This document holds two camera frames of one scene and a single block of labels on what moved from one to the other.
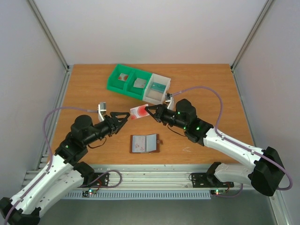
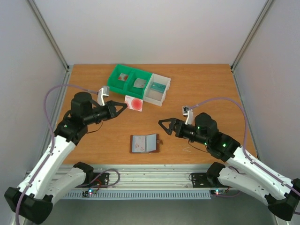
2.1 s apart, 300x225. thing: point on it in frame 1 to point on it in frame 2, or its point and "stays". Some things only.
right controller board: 217,191 stays
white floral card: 138,143 stays
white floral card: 140,83 stays
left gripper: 115,125 to 112,110
